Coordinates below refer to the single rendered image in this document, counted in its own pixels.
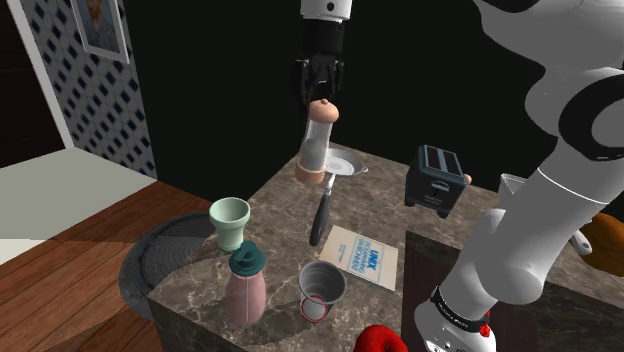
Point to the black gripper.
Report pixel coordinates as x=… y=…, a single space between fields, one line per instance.
x=322 y=41

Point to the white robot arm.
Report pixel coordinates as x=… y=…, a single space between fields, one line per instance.
x=531 y=229

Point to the clear pepper mill, tan ends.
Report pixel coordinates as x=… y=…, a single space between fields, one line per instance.
x=316 y=141

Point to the dark blue-grey toaster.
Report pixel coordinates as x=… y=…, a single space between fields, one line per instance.
x=434 y=180

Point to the orange-brown rounded object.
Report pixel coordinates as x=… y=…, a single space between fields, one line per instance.
x=607 y=244

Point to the pink bottle with teal cap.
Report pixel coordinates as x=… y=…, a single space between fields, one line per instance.
x=245 y=297

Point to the framed wall picture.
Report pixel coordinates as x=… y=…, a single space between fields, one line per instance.
x=100 y=27

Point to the beige book with blue print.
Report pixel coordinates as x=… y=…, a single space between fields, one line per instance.
x=363 y=256

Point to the mint green cup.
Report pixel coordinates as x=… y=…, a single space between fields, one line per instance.
x=230 y=222

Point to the red rounded object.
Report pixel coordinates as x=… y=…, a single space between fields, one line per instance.
x=379 y=340

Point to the round dark grey rug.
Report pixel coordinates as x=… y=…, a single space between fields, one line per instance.
x=156 y=253

